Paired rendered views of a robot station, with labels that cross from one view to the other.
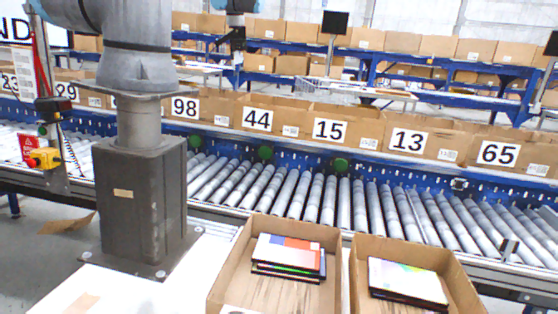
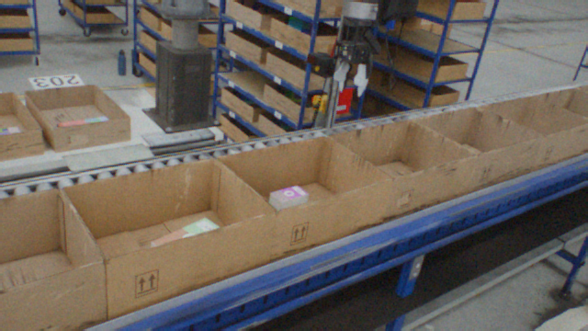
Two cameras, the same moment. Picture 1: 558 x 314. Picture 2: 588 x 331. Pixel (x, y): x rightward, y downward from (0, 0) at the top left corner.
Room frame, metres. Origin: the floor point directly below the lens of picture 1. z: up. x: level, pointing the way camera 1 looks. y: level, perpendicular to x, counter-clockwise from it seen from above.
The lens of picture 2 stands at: (2.54, -0.98, 1.70)
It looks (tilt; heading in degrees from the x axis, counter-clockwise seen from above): 27 degrees down; 129
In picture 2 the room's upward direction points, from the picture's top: 9 degrees clockwise
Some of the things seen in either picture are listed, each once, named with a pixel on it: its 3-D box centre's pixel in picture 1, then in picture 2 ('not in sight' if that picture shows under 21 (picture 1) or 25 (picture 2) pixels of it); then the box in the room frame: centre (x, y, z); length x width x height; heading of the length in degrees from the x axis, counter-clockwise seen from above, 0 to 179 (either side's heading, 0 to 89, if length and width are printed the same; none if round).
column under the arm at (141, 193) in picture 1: (144, 195); (183, 83); (0.79, 0.36, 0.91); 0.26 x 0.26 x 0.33; 79
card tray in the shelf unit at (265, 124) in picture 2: not in sight; (296, 130); (0.61, 1.37, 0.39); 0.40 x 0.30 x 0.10; 170
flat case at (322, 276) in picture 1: (292, 257); not in sight; (0.77, -0.08, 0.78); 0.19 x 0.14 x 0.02; 85
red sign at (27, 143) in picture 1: (36, 150); (338, 102); (1.18, 0.97, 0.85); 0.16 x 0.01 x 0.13; 80
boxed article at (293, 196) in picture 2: not in sight; (288, 199); (1.71, 0.05, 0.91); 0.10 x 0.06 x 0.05; 81
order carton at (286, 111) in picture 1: (275, 115); (300, 194); (1.77, 0.03, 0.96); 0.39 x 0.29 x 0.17; 80
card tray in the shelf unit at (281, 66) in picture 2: not in sight; (306, 68); (0.62, 1.37, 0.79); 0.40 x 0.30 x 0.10; 171
